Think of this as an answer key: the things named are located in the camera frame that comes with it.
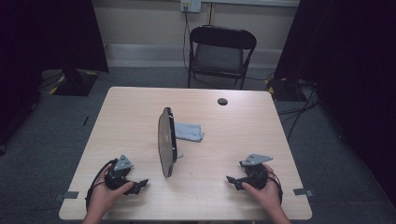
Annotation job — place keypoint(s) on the dark curtain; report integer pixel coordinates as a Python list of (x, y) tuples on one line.
[(351, 62), (46, 37)]

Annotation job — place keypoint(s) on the white wall socket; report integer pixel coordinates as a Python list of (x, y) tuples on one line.
[(190, 5)]

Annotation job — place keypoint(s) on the round black table grommet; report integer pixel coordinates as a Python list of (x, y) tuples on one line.
[(222, 101)]

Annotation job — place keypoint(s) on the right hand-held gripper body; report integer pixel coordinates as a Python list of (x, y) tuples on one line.
[(257, 177)]

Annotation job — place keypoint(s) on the person's left hand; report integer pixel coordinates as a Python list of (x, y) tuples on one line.
[(102, 196)]

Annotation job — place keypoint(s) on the black pen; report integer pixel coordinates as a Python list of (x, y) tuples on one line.
[(85, 121)]

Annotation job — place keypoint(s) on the black stand base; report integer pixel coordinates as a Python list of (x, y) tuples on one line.
[(281, 90), (74, 84)]

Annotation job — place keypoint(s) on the light blue cloth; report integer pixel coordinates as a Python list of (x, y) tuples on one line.
[(188, 131)]

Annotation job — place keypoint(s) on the grey tape strip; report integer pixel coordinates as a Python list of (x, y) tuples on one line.
[(70, 195), (302, 192)]

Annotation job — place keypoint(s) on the person's right hand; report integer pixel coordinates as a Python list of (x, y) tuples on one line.
[(269, 194)]

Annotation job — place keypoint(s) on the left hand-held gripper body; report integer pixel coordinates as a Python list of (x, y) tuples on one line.
[(120, 177)]

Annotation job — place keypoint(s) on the black folding chair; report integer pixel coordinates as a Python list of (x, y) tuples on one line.
[(219, 57)]

